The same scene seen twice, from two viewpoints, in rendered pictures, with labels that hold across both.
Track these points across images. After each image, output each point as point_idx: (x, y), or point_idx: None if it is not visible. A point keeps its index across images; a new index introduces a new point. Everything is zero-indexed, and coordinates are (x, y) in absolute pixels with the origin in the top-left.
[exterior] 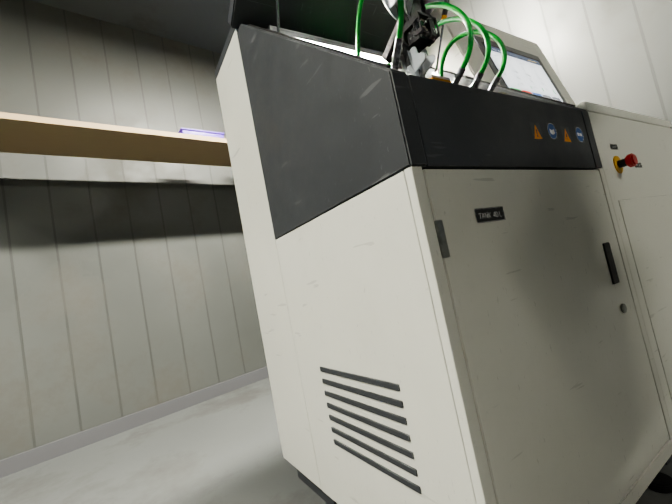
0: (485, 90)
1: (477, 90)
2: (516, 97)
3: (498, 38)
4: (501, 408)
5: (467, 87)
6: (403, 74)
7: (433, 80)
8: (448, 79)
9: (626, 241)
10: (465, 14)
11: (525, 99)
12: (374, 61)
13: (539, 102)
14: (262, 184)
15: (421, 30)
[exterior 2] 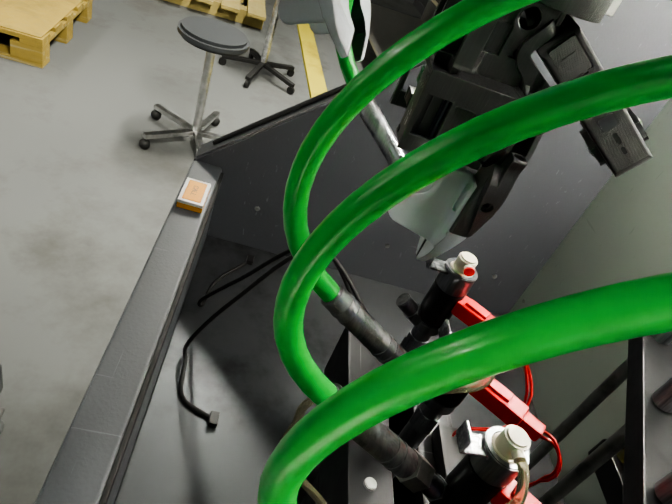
0: (148, 258)
1: (154, 244)
2: (112, 335)
3: (330, 396)
4: None
5: (162, 227)
6: (195, 157)
7: (182, 184)
8: (178, 198)
9: None
10: (327, 106)
11: (97, 367)
12: (237, 130)
13: (69, 428)
14: None
15: (391, 102)
